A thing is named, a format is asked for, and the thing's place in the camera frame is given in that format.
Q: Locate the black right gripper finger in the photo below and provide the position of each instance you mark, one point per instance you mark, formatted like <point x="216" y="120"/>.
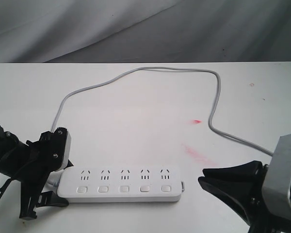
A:
<point x="243" y="197"/>
<point x="247" y="174"/>

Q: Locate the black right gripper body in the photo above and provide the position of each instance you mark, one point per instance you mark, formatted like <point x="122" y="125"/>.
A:
<point x="259" y="218"/>

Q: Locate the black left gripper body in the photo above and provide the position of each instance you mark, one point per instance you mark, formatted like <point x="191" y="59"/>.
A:
<point x="44" y="159"/>

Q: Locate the white five-outlet power strip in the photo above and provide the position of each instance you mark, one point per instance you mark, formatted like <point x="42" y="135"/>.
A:
<point x="111" y="184"/>

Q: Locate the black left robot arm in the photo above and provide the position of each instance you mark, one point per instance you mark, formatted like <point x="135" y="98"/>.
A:
<point x="13" y="156"/>

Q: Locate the grey backdrop cloth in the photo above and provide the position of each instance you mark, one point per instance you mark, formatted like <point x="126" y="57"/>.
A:
<point x="144" y="31"/>

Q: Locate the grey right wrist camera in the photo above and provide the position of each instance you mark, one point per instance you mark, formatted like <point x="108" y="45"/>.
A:
<point x="276" y="188"/>

